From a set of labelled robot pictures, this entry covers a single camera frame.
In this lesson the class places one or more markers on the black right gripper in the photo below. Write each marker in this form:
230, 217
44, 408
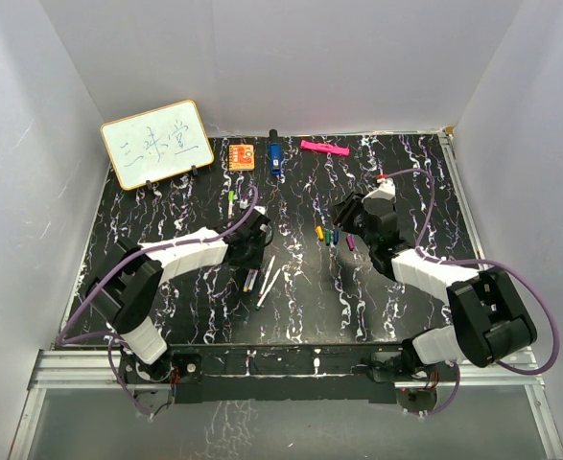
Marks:
350, 207

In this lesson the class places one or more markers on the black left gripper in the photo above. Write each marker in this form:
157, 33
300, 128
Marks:
254, 262

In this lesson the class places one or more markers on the white pen orange end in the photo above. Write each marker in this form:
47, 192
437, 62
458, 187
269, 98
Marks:
247, 283

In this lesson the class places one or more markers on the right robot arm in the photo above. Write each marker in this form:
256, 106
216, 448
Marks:
489, 319

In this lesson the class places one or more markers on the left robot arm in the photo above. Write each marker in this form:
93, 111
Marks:
123, 287

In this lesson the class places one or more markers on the purple pen cap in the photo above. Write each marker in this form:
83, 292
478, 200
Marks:
350, 242

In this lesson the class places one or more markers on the white pen magenta end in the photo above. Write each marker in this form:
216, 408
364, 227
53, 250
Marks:
266, 277

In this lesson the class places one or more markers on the white pen green end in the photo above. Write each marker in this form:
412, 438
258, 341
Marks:
260, 302

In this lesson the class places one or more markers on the pink flat tool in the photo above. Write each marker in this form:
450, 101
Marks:
325, 148

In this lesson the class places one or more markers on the orange small notebook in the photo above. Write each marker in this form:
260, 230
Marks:
241, 158

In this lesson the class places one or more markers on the blue stapler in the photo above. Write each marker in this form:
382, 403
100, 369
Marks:
275, 153

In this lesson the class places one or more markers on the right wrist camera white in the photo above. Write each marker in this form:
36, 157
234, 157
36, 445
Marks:
385, 189

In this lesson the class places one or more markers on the white board yellow frame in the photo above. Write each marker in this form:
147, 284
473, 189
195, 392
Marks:
157, 144

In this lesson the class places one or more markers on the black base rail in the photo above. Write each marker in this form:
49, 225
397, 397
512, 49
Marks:
273, 373

